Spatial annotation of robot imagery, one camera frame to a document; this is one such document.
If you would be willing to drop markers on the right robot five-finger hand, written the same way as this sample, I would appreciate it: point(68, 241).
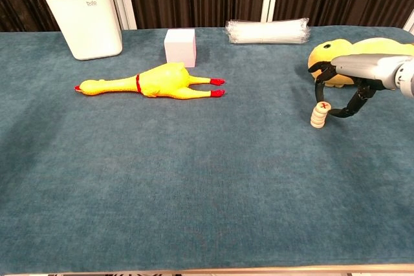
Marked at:
point(368, 69)

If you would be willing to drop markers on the round wooden chess piece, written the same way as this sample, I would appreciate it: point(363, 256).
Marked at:
point(317, 120)

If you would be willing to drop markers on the wooden chess piece black character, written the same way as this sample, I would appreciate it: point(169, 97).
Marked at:
point(318, 116)

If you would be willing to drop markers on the wooden chess piece red character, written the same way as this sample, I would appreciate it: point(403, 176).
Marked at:
point(318, 112)
point(323, 106)
point(317, 125)

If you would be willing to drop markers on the white trash bin with lid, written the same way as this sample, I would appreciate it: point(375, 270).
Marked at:
point(90, 24)

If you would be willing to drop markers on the bundle of clear straws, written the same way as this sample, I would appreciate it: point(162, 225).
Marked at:
point(268, 32)

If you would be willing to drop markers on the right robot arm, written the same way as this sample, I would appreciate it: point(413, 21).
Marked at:
point(407, 80)

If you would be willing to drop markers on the yellow plush animal toy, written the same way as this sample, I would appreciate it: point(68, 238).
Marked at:
point(326, 50)

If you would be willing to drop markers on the teal blue table cloth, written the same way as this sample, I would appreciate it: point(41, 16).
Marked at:
point(129, 176)

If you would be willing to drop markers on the yellow rubber chicken toy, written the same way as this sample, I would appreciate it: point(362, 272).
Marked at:
point(161, 80)

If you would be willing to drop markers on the pink cube block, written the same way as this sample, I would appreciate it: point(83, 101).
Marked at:
point(180, 46)

